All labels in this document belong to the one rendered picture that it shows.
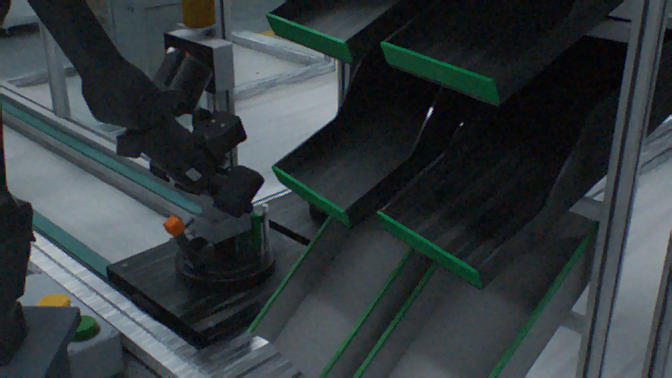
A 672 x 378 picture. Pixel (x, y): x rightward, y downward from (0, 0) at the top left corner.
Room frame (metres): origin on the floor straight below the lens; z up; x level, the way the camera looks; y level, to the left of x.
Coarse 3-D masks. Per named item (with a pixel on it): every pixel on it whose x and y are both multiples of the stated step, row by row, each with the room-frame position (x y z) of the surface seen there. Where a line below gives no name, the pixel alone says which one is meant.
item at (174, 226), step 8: (168, 224) 0.90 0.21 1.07; (176, 224) 0.90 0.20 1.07; (184, 224) 0.91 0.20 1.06; (168, 232) 0.90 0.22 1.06; (176, 232) 0.89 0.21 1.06; (176, 240) 0.91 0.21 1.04; (184, 240) 0.91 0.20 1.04; (184, 248) 0.90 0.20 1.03; (192, 248) 0.91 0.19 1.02; (184, 256) 0.92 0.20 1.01; (192, 256) 0.91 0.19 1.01; (192, 264) 0.91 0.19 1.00
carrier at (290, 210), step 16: (288, 192) 1.20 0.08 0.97; (256, 208) 1.14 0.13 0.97; (272, 208) 1.14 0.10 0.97; (288, 208) 1.14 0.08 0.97; (304, 208) 1.14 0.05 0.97; (272, 224) 1.09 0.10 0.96; (288, 224) 1.08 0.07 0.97; (304, 224) 1.08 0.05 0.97; (320, 224) 1.08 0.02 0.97; (304, 240) 1.04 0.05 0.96
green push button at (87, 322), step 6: (84, 318) 0.83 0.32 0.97; (90, 318) 0.83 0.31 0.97; (84, 324) 0.81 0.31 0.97; (90, 324) 0.81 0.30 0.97; (96, 324) 0.82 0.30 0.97; (78, 330) 0.80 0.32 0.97; (84, 330) 0.80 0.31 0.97; (90, 330) 0.81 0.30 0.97; (96, 330) 0.82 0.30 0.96; (78, 336) 0.80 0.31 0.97; (84, 336) 0.80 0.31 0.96
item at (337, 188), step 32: (384, 64) 0.84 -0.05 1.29; (352, 96) 0.82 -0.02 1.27; (384, 96) 0.84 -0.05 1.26; (416, 96) 0.83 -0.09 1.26; (448, 96) 0.73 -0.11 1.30; (320, 128) 0.80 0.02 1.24; (352, 128) 0.81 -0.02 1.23; (384, 128) 0.79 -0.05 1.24; (416, 128) 0.77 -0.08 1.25; (448, 128) 0.73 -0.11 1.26; (288, 160) 0.77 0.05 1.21; (320, 160) 0.78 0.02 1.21; (352, 160) 0.76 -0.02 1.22; (384, 160) 0.74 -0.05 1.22; (416, 160) 0.71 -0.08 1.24; (320, 192) 0.72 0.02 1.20; (352, 192) 0.71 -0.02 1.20; (384, 192) 0.68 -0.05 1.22; (352, 224) 0.66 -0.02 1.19
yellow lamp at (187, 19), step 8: (184, 0) 1.16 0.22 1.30; (192, 0) 1.15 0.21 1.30; (200, 0) 1.15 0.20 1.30; (208, 0) 1.16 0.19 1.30; (184, 8) 1.16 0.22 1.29; (192, 8) 1.15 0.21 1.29; (200, 8) 1.15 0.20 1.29; (208, 8) 1.16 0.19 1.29; (184, 16) 1.16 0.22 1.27; (192, 16) 1.15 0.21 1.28; (200, 16) 1.15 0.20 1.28; (208, 16) 1.16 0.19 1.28; (184, 24) 1.16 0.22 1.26; (192, 24) 1.15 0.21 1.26; (200, 24) 1.15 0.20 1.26; (208, 24) 1.16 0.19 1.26
